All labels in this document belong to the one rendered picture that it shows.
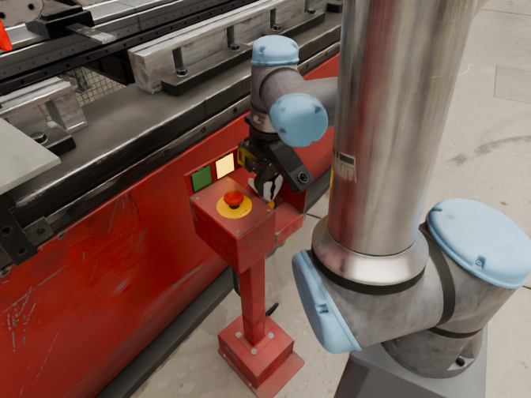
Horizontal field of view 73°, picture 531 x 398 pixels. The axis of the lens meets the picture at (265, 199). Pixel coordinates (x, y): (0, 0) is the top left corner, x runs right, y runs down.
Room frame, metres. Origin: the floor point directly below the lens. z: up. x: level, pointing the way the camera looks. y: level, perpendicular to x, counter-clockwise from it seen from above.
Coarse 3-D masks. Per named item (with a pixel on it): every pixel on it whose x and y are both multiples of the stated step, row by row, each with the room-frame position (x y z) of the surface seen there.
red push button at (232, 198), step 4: (228, 192) 0.53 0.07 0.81; (232, 192) 0.53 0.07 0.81; (236, 192) 0.53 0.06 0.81; (240, 192) 0.54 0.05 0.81; (224, 196) 0.52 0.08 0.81; (228, 196) 0.52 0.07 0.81; (232, 196) 0.52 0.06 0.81; (236, 196) 0.52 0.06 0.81; (240, 196) 0.52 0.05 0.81; (224, 200) 0.51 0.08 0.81; (228, 200) 0.51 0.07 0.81; (232, 200) 0.51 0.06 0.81; (236, 200) 0.51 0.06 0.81; (240, 200) 0.51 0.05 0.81; (228, 204) 0.51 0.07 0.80; (232, 204) 0.50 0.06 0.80; (236, 204) 0.50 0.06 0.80; (232, 208) 0.51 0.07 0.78
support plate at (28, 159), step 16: (0, 128) 0.47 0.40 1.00; (16, 128) 0.47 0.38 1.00; (0, 144) 0.43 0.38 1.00; (16, 144) 0.43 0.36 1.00; (32, 144) 0.43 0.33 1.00; (0, 160) 0.39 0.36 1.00; (16, 160) 0.39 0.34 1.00; (32, 160) 0.39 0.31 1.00; (48, 160) 0.39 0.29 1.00; (0, 176) 0.35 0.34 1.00; (16, 176) 0.35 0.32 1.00; (32, 176) 0.36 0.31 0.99; (0, 192) 0.33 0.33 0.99
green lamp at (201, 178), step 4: (204, 168) 0.58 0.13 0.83; (208, 168) 0.58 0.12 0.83; (200, 172) 0.57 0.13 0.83; (204, 172) 0.58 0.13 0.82; (208, 172) 0.58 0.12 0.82; (192, 176) 0.56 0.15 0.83; (196, 176) 0.56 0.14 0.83; (200, 176) 0.57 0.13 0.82; (204, 176) 0.58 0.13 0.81; (208, 176) 0.58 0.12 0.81; (196, 180) 0.56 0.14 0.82; (200, 180) 0.57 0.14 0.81; (204, 180) 0.57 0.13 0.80; (208, 180) 0.58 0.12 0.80; (196, 184) 0.56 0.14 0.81; (200, 184) 0.57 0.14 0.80; (204, 184) 0.57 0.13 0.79; (208, 184) 0.58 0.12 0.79; (196, 188) 0.56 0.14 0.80; (200, 188) 0.57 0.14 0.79
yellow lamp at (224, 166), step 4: (228, 156) 0.62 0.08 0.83; (232, 156) 0.63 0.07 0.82; (220, 160) 0.61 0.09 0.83; (224, 160) 0.61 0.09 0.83; (228, 160) 0.62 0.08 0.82; (232, 160) 0.63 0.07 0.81; (220, 164) 0.61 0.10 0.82; (224, 164) 0.61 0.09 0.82; (228, 164) 0.62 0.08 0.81; (232, 164) 0.63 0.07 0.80; (220, 168) 0.61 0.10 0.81; (224, 168) 0.61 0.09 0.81; (228, 168) 0.62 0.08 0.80; (232, 168) 0.63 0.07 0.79; (220, 172) 0.61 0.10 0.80; (224, 172) 0.61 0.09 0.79; (228, 172) 0.62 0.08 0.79; (220, 176) 0.60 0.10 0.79
